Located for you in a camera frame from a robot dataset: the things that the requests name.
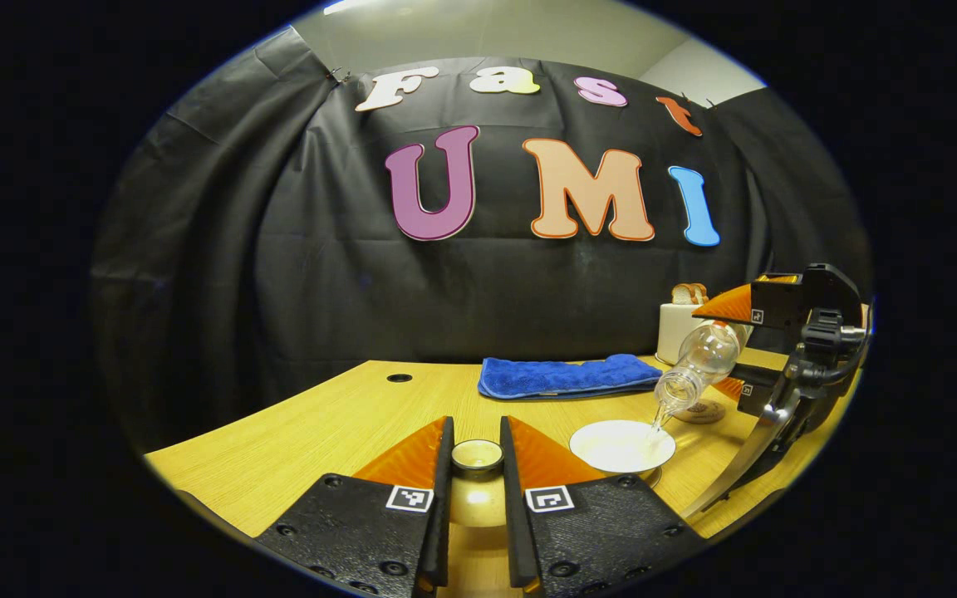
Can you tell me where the black backdrop cloth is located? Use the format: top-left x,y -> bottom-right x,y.
88,25 -> 874,453

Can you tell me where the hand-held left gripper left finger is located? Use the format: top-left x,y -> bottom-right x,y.
254,415 -> 456,598

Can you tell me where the round coaster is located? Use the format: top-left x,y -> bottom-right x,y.
671,399 -> 727,425

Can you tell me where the white toaster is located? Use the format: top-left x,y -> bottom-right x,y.
655,301 -> 709,367

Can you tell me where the clear water bottle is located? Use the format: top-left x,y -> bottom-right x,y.
653,320 -> 751,433

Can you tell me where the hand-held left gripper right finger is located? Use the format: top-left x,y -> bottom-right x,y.
499,415 -> 709,598

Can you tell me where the blue towel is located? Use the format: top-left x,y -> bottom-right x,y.
478,355 -> 664,401

